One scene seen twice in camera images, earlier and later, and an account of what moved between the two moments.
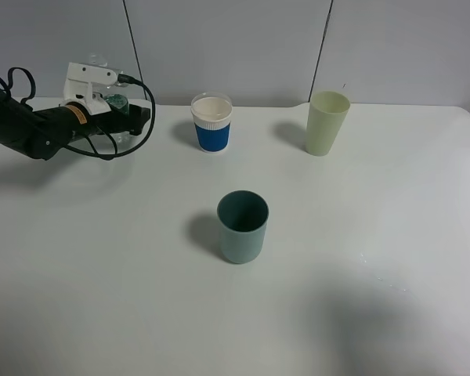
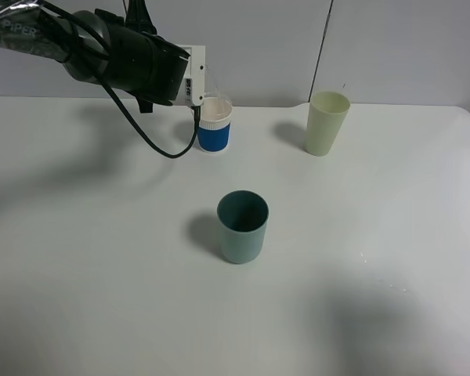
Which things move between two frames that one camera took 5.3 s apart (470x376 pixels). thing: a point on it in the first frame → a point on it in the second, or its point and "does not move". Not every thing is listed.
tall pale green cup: x=327 y=113 does not move
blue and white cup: x=211 y=111 does not move
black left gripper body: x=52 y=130 → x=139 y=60
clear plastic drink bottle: x=116 y=102 → x=211 y=89
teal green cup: x=243 y=216 does not move
